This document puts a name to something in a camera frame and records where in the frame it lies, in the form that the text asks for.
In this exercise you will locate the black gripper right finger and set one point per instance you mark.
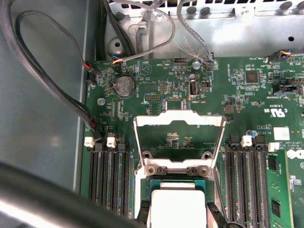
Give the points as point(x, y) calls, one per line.
point(217, 218)

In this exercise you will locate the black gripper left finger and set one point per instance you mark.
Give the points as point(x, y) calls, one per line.
point(145, 213)

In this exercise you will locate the CPU with silver top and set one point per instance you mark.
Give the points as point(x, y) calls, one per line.
point(178, 209)

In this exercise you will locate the metal socket cover frame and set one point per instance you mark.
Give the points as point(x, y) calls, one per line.
point(152, 120)

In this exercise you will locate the CPU socket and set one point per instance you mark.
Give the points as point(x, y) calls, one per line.
point(150, 170)

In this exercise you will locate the green RAM stick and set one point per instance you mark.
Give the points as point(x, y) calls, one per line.
point(276, 185)

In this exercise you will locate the green motherboard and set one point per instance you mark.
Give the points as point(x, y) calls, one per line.
point(213, 95)

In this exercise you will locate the round coin battery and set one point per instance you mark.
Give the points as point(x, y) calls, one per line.
point(124, 86)

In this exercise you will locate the open black PC case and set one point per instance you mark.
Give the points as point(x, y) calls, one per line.
point(35, 142)

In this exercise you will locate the silver metal drive cage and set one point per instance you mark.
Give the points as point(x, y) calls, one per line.
point(237, 35)

